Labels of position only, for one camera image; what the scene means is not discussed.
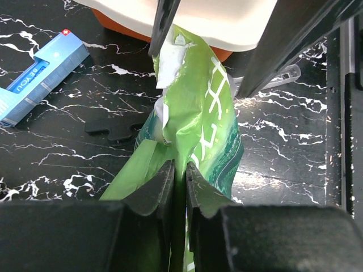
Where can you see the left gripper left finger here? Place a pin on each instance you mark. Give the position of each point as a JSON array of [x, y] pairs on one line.
[[132, 234]]

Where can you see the blue carton box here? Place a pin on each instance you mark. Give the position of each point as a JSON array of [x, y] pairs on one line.
[[52, 64]]

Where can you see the clear plastic scoop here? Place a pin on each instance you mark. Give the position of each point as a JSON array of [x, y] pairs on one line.
[[288, 75]]

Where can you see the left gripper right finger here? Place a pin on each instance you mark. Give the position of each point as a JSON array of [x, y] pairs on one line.
[[227, 236]]

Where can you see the white orange litter box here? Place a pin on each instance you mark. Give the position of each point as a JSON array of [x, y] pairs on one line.
[[226, 25]]

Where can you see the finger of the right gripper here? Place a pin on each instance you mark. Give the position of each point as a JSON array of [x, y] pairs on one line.
[[165, 13], [292, 27]]

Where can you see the green litter bag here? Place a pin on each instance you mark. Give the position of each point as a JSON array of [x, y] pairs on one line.
[[193, 121]]

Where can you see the black plastic piece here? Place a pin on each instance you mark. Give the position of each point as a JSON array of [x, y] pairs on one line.
[[118, 129]]

